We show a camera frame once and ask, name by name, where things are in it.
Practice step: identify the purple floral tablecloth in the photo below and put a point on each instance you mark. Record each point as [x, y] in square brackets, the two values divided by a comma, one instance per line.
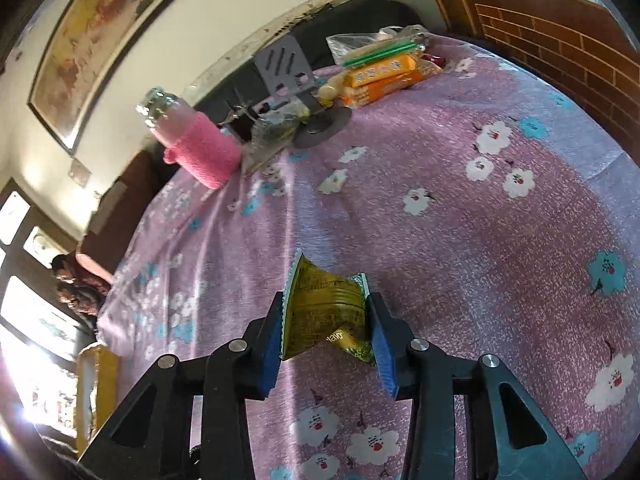
[450, 260]

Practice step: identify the orange biscuit packet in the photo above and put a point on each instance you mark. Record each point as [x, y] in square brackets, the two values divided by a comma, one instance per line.
[382, 71]
[395, 87]

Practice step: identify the framed wall painting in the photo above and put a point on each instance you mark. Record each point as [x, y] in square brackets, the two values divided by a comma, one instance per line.
[95, 45]

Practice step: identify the dark framed window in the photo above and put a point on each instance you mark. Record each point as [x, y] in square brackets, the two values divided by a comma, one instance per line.
[30, 280]

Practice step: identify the clear bag with dark contents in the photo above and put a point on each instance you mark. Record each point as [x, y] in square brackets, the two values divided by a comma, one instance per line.
[272, 140]

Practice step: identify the clear plastic bag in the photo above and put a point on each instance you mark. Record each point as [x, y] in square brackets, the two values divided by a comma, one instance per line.
[355, 42]

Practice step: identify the brick-patterned wooden cabinet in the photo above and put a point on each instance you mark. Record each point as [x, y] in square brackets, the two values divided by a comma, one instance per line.
[550, 35]

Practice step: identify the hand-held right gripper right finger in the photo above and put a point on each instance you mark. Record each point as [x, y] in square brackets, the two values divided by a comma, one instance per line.
[386, 360]

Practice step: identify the cream packet with green stripe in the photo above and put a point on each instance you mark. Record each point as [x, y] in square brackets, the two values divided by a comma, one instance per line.
[380, 52]

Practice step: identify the small olive yellow snack packet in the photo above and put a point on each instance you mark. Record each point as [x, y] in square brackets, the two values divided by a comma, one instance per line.
[325, 310]

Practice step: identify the pink bottle with knitted sleeve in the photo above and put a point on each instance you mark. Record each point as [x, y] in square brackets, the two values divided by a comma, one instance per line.
[200, 152]

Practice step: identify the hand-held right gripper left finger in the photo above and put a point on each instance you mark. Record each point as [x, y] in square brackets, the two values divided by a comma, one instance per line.
[272, 352]

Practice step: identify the black phone stand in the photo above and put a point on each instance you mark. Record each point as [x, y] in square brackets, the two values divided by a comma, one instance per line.
[287, 67]

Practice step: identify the yellow cardboard box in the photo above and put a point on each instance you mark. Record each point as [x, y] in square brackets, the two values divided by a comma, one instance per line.
[105, 390]

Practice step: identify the black sofa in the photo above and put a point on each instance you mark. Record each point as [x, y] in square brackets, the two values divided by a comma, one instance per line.
[350, 15]

